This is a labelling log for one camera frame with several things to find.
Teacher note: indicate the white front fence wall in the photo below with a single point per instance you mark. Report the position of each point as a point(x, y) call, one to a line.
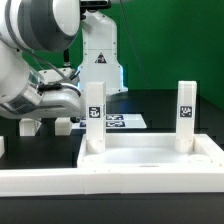
point(72, 181)

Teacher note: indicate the fiducial marker sheet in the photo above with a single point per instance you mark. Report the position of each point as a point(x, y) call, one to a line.
point(123, 121)

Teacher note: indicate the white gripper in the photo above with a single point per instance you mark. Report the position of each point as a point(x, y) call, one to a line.
point(45, 95)

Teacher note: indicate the white desk top tray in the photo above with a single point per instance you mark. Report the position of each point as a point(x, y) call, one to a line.
point(150, 150)

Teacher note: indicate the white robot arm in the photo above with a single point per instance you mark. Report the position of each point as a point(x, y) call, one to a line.
point(28, 26)

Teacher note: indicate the white left fence wall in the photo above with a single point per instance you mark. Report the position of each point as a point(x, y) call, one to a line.
point(2, 148)

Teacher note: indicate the white fence wall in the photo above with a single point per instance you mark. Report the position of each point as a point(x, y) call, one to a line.
point(72, 181)
point(2, 148)

